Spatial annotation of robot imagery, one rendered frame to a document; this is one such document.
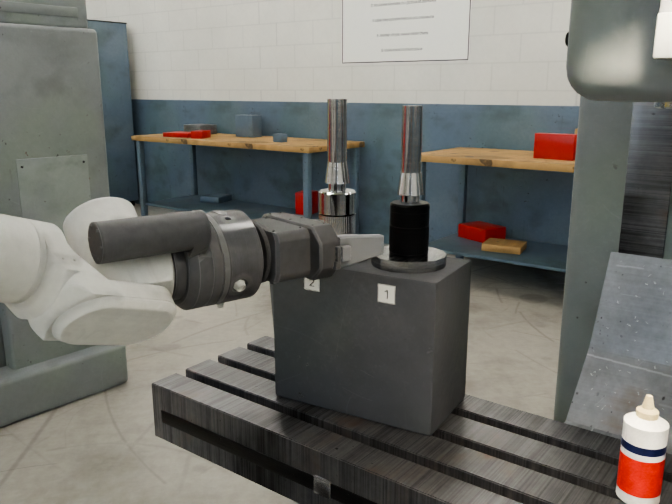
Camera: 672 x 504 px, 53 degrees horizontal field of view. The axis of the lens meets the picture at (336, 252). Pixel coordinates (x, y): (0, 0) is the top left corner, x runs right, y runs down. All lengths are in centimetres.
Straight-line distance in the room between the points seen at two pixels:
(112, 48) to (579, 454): 734
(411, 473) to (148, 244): 37
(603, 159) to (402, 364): 45
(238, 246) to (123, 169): 729
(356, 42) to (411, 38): 54
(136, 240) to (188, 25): 685
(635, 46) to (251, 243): 36
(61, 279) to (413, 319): 39
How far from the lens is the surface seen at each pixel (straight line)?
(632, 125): 104
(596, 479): 78
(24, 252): 53
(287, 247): 65
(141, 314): 57
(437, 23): 555
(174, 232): 58
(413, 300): 76
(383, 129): 578
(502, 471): 77
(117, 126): 784
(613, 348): 104
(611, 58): 57
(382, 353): 80
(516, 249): 468
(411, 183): 78
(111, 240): 56
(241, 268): 62
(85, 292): 53
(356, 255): 68
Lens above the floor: 132
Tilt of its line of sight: 14 degrees down
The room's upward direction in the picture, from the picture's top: straight up
